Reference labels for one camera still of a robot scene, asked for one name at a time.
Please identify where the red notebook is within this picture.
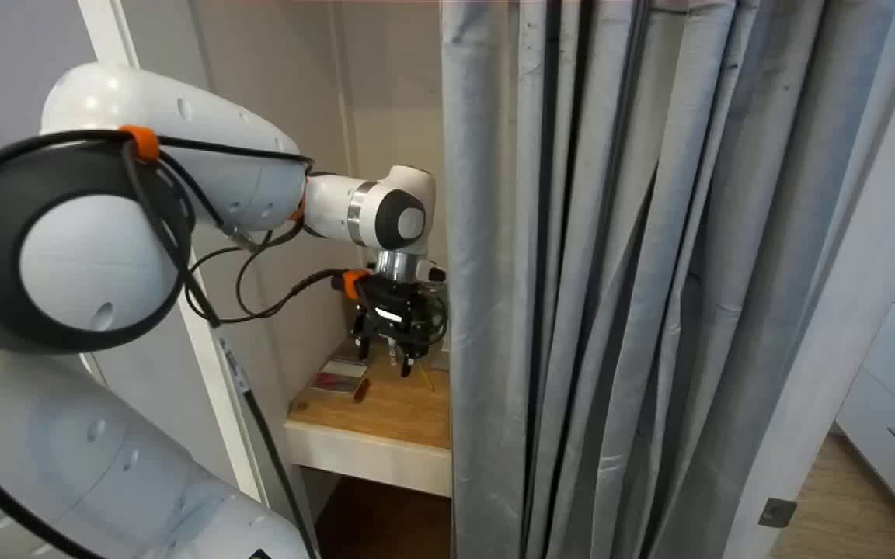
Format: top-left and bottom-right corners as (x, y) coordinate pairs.
(306, 358), (374, 404)

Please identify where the metal door hinge plate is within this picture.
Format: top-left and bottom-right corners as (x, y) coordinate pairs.
(757, 496), (798, 530)

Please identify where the orange cable tie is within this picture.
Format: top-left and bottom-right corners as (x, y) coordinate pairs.
(118, 121), (165, 167)
(336, 266), (369, 304)

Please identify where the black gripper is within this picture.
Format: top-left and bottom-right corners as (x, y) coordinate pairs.
(344, 269), (453, 380)

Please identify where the white door frame trim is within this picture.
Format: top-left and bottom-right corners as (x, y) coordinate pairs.
(74, 0), (272, 506)

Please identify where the white door post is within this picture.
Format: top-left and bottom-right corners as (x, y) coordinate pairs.
(721, 0), (895, 559)

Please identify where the grey curtain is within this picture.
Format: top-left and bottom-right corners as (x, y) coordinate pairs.
(439, 0), (895, 559)

